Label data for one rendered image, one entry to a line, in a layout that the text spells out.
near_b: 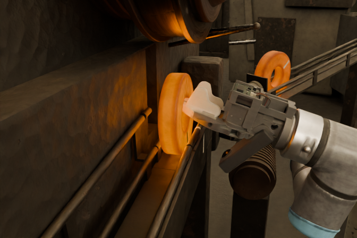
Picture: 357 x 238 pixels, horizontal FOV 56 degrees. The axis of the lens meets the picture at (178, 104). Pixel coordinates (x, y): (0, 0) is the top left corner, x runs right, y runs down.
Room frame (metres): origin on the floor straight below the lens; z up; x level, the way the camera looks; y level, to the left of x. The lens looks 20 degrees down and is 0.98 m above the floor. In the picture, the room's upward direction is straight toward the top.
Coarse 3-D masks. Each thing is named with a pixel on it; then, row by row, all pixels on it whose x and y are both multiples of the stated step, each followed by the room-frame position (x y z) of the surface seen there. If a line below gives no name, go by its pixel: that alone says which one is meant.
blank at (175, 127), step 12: (168, 84) 0.56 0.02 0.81; (180, 84) 0.56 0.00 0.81; (168, 96) 0.54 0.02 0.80; (180, 96) 0.55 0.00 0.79; (168, 108) 0.53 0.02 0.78; (180, 108) 0.55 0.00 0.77; (168, 120) 0.52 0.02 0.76; (180, 120) 0.55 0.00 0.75; (192, 120) 0.65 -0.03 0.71; (168, 132) 0.52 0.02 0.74; (180, 132) 0.55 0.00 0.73; (168, 144) 0.53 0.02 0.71; (180, 144) 0.54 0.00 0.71
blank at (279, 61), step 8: (264, 56) 1.00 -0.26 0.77; (272, 56) 0.99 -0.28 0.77; (280, 56) 1.02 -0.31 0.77; (264, 64) 0.98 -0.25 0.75; (272, 64) 0.99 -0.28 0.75; (280, 64) 1.02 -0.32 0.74; (288, 64) 1.05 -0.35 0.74; (256, 72) 0.98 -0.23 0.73; (264, 72) 0.97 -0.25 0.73; (272, 72) 0.99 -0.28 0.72; (280, 72) 1.04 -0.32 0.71; (288, 72) 1.05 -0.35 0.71; (280, 80) 1.03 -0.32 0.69; (272, 88) 1.00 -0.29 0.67
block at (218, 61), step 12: (192, 60) 0.81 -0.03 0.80; (204, 60) 0.81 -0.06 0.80; (216, 60) 0.81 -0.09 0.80; (192, 72) 0.80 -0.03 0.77; (204, 72) 0.79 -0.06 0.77; (216, 72) 0.79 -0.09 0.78; (192, 84) 0.80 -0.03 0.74; (216, 84) 0.79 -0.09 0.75; (216, 96) 0.79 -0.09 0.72; (216, 132) 0.79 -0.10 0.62; (216, 144) 0.79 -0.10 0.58
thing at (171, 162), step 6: (192, 132) 0.70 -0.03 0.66; (162, 156) 0.58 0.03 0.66; (168, 156) 0.58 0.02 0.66; (174, 156) 0.58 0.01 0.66; (180, 156) 0.58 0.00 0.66; (162, 162) 0.56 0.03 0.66; (168, 162) 0.56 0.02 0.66; (174, 162) 0.56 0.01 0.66; (162, 168) 0.54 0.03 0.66; (168, 168) 0.54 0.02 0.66; (174, 168) 0.54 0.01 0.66
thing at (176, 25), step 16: (144, 0) 0.45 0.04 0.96; (160, 0) 0.45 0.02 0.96; (176, 0) 0.43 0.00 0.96; (144, 16) 0.48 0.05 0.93; (160, 16) 0.48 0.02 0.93; (176, 16) 0.45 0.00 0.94; (192, 16) 0.51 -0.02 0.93; (160, 32) 0.53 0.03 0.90; (176, 32) 0.52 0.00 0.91; (192, 32) 0.51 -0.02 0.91; (208, 32) 0.65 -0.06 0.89
